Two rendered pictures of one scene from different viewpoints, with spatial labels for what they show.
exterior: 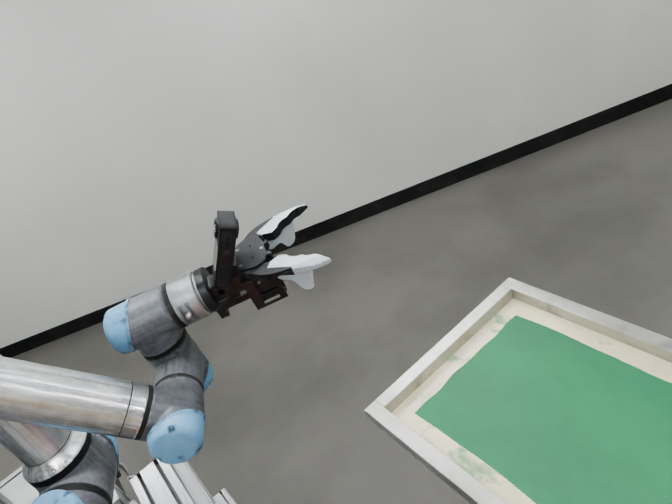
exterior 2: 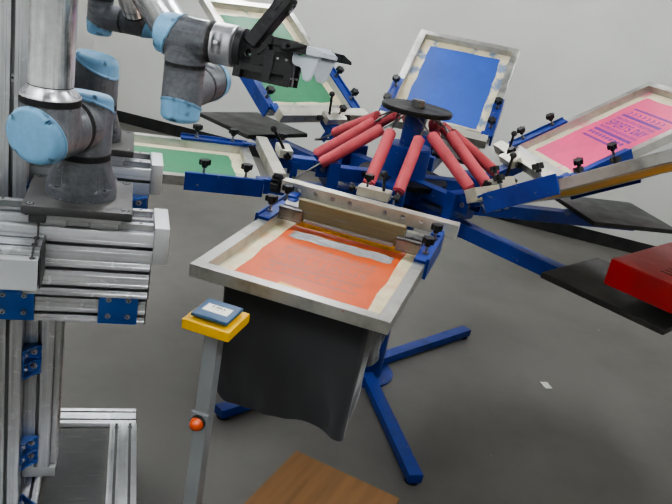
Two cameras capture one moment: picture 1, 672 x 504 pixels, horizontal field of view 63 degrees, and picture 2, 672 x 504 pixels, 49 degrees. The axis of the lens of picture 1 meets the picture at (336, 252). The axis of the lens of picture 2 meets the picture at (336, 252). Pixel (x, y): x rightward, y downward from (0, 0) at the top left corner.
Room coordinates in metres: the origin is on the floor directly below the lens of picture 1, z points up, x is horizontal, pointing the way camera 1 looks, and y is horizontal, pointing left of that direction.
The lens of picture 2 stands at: (-0.38, 2.49, 1.83)
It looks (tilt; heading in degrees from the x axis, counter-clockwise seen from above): 21 degrees down; 277
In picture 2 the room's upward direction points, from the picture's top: 11 degrees clockwise
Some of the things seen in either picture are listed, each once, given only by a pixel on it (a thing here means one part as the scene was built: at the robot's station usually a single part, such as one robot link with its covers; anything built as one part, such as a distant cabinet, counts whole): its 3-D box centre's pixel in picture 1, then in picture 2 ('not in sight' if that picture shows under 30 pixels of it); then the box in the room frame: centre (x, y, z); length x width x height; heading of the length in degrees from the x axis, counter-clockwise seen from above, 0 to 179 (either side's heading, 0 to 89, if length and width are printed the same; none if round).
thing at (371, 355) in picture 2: not in sight; (372, 344); (-0.29, 0.38, 0.74); 0.46 x 0.04 x 0.42; 84
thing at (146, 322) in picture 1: (146, 319); not in sight; (0.73, 0.31, 1.65); 0.11 x 0.08 x 0.09; 91
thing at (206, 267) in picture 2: not in sight; (329, 254); (-0.09, 0.31, 0.97); 0.79 x 0.58 x 0.04; 84
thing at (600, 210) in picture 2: not in sight; (530, 210); (-0.82, -1.01, 0.91); 1.34 x 0.41 x 0.08; 24
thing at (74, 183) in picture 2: not in sight; (82, 171); (0.39, 1.02, 1.31); 0.15 x 0.15 x 0.10
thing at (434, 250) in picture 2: not in sight; (428, 253); (-0.39, 0.10, 0.97); 0.30 x 0.05 x 0.07; 84
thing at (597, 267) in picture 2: not in sight; (521, 252); (-0.75, -0.34, 0.91); 1.34 x 0.41 x 0.08; 144
